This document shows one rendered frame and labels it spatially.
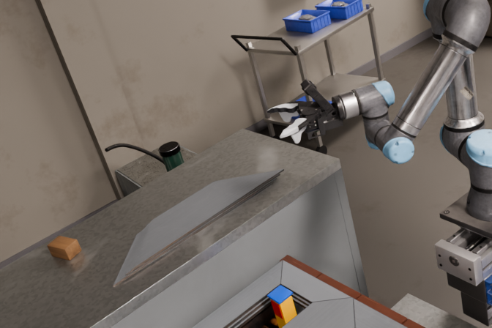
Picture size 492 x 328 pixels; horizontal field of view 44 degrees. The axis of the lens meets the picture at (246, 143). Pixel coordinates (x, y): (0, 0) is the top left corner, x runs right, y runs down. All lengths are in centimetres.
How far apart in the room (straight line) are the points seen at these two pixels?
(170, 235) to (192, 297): 22
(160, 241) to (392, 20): 438
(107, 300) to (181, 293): 24
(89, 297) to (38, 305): 18
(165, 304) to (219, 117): 309
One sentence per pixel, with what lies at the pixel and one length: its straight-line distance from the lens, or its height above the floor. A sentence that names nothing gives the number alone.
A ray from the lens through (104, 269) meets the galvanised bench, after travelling 211.
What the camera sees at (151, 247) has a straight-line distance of 207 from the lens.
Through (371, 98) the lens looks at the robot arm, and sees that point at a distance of 175.
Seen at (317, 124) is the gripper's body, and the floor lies 141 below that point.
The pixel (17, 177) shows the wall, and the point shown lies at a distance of 440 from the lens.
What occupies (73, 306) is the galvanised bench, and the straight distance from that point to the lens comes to 202.
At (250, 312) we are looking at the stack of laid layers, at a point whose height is 83.
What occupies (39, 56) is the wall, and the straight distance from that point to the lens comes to 427.
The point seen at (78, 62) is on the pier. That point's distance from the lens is 423.
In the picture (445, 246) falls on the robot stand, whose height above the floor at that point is 99.
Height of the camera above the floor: 216
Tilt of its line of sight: 25 degrees down
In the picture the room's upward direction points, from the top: 16 degrees counter-clockwise
